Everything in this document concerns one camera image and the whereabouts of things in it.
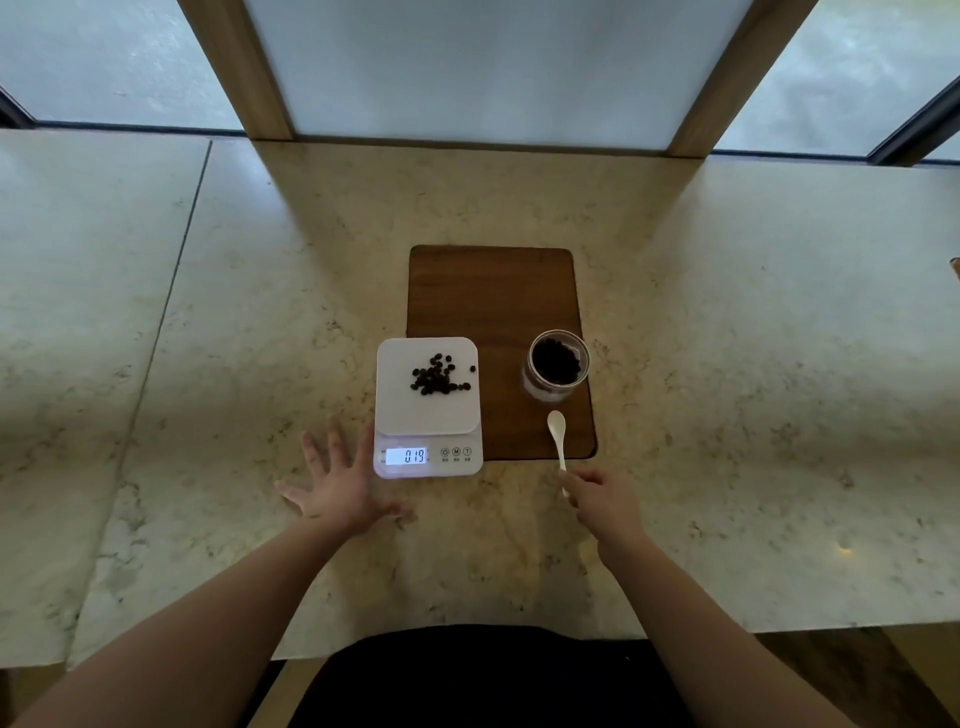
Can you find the person's right forearm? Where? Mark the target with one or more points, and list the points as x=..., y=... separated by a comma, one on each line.
x=705, y=637

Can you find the wide frosted window pane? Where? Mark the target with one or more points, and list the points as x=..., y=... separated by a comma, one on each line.
x=495, y=67

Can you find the coffee beans filling jar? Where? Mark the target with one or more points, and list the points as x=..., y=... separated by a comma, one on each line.
x=556, y=362

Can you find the person's left forearm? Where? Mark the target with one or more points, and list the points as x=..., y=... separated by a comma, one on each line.
x=195, y=637

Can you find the white digital kitchen scale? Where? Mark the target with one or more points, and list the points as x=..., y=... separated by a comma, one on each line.
x=427, y=409

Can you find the person's black clothing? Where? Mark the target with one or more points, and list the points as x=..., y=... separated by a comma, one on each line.
x=487, y=675

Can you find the dark metal window frame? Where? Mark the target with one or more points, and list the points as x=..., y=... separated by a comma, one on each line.
x=919, y=127
x=13, y=111

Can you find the clear glass jar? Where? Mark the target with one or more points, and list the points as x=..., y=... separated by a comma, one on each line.
x=531, y=382

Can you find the pile of loose coffee beans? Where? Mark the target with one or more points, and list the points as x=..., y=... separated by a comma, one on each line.
x=437, y=379

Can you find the person's left middle finger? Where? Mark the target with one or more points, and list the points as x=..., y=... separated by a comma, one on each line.
x=337, y=442

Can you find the person's left thumb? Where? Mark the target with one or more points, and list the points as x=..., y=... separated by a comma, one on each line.
x=396, y=514

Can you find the person's left little finger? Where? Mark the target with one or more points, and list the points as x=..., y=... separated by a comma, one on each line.
x=292, y=493

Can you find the wooden window post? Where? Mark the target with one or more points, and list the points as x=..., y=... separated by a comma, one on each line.
x=731, y=82
x=240, y=67

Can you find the brown wooden mat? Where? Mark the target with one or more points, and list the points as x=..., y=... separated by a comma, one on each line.
x=491, y=300

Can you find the person's right thumb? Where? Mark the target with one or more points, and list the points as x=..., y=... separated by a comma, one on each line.
x=574, y=498

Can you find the person's left hand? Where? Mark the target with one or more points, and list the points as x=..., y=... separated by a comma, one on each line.
x=345, y=495

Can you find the person's right hand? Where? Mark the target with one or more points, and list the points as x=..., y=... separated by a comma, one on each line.
x=611, y=514

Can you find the white plastic spoon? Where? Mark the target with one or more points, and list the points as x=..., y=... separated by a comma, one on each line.
x=556, y=429

